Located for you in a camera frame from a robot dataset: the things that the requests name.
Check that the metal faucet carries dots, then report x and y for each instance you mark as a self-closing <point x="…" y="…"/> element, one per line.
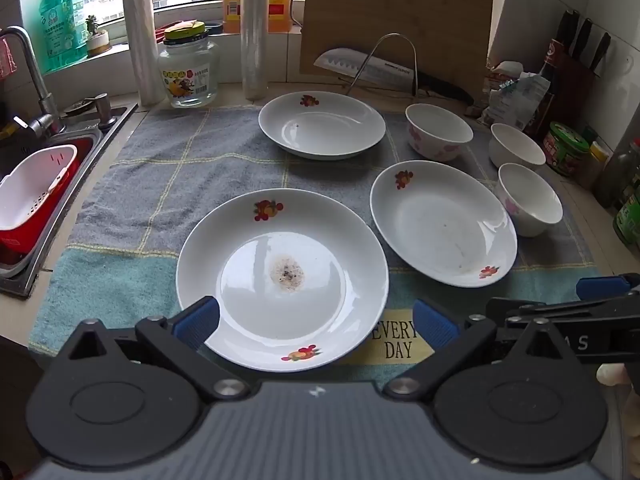
<point x="37" y="80"/>

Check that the yellow cap spice bottle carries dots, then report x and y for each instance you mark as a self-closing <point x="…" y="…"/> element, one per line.
<point x="595" y="160"/>

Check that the small potted plant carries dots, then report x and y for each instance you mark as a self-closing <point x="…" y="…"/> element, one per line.
<point x="97" y="42"/>

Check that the dark soy sauce bottle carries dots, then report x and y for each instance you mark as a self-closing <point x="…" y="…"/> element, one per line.
<point x="552" y="60"/>

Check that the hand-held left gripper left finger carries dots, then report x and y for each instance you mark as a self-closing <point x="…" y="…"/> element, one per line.
<point x="197" y="317"/>

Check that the person's right hand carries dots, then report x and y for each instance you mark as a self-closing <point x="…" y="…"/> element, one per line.
<point x="612" y="375"/>

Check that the clear cling film roll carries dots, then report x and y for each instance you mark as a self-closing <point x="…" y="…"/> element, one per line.
<point x="256" y="35"/>

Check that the grey blue checkered towel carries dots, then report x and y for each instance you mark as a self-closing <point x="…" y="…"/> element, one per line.
<point x="150" y="200"/>

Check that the dark red knife block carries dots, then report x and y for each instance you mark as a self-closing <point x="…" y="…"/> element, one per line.
<point x="575" y="75"/>

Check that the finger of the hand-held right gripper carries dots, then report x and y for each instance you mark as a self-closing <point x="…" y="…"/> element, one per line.
<point x="605" y="340"/>
<point x="600" y="287"/>

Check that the red cap glass oil bottle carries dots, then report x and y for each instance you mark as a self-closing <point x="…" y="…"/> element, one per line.
<point x="617" y="170"/>

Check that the white printed food packet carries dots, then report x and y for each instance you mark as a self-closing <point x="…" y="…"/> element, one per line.
<point x="520" y="102"/>

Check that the white floral bowl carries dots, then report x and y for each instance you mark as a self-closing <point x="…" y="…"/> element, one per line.
<point x="530" y="200"/>
<point x="437" y="130"/>

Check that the bamboo cutting board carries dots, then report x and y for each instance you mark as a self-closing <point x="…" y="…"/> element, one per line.
<point x="400" y="5"/>

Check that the speckled white fruit-print plate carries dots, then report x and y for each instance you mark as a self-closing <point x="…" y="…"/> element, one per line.
<point x="445" y="220"/>

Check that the white plastic colander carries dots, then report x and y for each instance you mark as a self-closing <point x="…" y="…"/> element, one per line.
<point x="30" y="195"/>

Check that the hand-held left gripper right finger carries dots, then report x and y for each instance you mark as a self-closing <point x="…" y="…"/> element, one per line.
<point x="435" y="322"/>

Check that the stainless steel sink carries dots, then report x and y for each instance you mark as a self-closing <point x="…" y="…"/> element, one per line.
<point x="102" y="142"/>

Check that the metal sink dispenser pump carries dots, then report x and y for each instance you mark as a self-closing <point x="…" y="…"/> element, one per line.
<point x="105" y="110"/>

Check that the glass jar yellow lid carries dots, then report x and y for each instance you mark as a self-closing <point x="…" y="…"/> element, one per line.
<point x="187" y="75"/>

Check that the stained white fruit-print plate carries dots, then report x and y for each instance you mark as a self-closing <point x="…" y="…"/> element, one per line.
<point x="300" y="240"/>

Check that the green lid sauce jar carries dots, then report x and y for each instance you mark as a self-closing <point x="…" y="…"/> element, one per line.
<point x="565" y="145"/>

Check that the green detergent bottle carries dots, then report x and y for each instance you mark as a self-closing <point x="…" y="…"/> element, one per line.
<point x="60" y="35"/>

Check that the green label glass jar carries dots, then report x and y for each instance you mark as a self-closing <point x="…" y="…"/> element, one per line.
<point x="630" y="217"/>

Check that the plain white bowl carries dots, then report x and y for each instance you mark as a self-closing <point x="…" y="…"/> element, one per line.
<point x="515" y="142"/>

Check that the white plastic bag roll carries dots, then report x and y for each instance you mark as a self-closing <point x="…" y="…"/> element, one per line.
<point x="142" y="45"/>

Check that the metal sink strainer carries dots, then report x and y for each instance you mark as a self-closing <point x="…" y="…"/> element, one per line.
<point x="80" y="106"/>

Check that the red plastic basin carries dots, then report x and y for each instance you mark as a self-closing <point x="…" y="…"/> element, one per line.
<point x="20" y="247"/>

